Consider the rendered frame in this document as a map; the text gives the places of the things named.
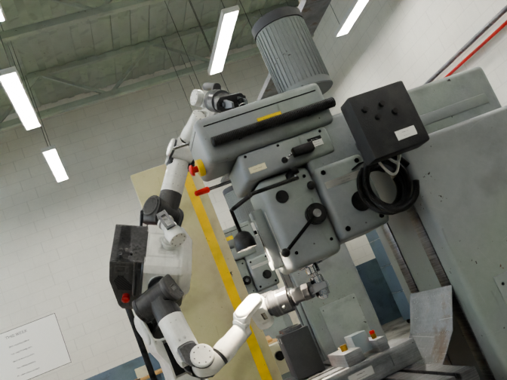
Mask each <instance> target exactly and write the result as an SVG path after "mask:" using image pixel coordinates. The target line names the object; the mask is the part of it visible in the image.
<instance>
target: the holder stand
mask: <svg viewBox="0 0 507 380"><path fill-rule="evenodd" d="M276 339H277V340H278V343H279V346H280V348H281V351H282V354H283V355H284V359H285V361H286V363H287V366H288V368H289V370H290V374H291V375H292V376H293V377H294V378H296V379H297V380H302V379H304V378H307V377H309V376H311V375H314V374H315V373H317V372H320V371H322V370H324V369H325V367H324V364H323V362H322V359H321V356H320V354H319V353H318V349H317V347H316V345H315V342H314V340H313V338H312V335H311V333H310V331H309V328H308V326H302V325H301V323H300V324H298V323H297V324H294V325H292V326H289V327H287V328H285V329H282V330H280V331H279V334H277V335H276Z"/></svg>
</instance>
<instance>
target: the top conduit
mask: <svg viewBox="0 0 507 380"><path fill-rule="evenodd" d="M335 105H336V101H335V99H334V98H333V97H330V98H328V99H325V100H322V101H319V102H316V103H313V104H309V105H307V106H304V107H300V108H298V109H294V110H292V111H289V112H285V113H283V114H280V115H276V116H275V117H274V116H273V117H271V118H267V119H265V120H262V121H258V122H257V123H256V122H255V123H253V124H249V125H247V126H243V127H240V128H237V129H234V130H232V131H229V132H226V133H222V134H220V135H218V136H217V135H216V136H213V137H211V138H210V140H211V142H212V145H213V146H214V147H215V146H218V145H222V144H224V143H228V142H231V141H234V140H236V139H242V137H245V136H249V135H251V134H254V133H257V132H258V133H259V132H260V131H263V130H267V129H269V128H272V127H275V126H278V125H280V124H285V123H287V122H290V121H294V120H296V119H299V118H302V117H306V116H310V115H311V114H315V113H316V112H321V111H323V110H326V109H330V108H332V107H335Z"/></svg>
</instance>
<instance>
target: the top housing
mask: <svg viewBox="0 0 507 380"><path fill-rule="evenodd" d="M322 100H324V97H323V94H322V92H321V90H320V88H319V86H318V85H317V84H314V83H313V84H307V85H305V86H302V87H298V88H296V89H293V90H289V91H286V92H283V93H280V94H277V95H274V96H272V97H268V98H265V99H262V100H258V101H256V102H253V103H249V104H247V105H243V106H239V107H237V108H234V109H230V110H228V111H224V112H221V113H218V114H215V115H212V116H209V117H206V118H200V119H199V120H197V121H196V122H195V123H194V127H193V131H192V137H191V140H190V144H189V149H190V152H191V153H192V157H193V159H194V161H196V160H198V159H201V160H202V162H203V164H204V167H205V170H206V175H205V176H202V177H201V178H202V180H203V181H205V182H209V181H211V180H213V179H217V178H220V177H222V176H226V175H228V174H230V173H231V171H232V168H233V166H234V164H235V162H236V160H237V158H238V156H239V155H243V154H245V153H248V152H252V151H254V150H257V149H260V148H262V147H265V146H269V145H271V144H274V143H278V142H280V141H282V140H285V139H289V138H291V137H294V136H298V135H300V134H301V133H305V132H308V131H310V130H314V129H316V128H319V127H323V126H325V125H328V124H330V123H331V122H332V120H333V116H332V114H331V113H330V110H329V109H326V110H323V111H321V112H316V113H315V114H311V115H310V116H306V117H302V118H299V119H296V120H294V121H290V122H287V123H285V124H280V125H278V126H275V127H272V128H269V129H267V130H263V131H260V132H259V133H258V132H257V133H254V134H251V135H249V136H245V137H242V139H236V140H234V141H231V142H228V143H224V144H222V145H218V146H215V147H214V146H213V145H212V142H211V140H210V138H211V137H213V136H216V135H217V136H218V135H220V134H222V133H226V132H229V131H232V130H234V129H237V128H240V127H243V126H247V125H249V124H253V123H255V122H256V123H257V122H258V121H262V120H265V119H267V118H271V117H273V116H274V117H275V116H276V115H280V114H283V113H285V112H289V111H292V110H294V109H298V108H300V107H304V106H307V105H309V104H313V103H316V102H319V101H322Z"/></svg>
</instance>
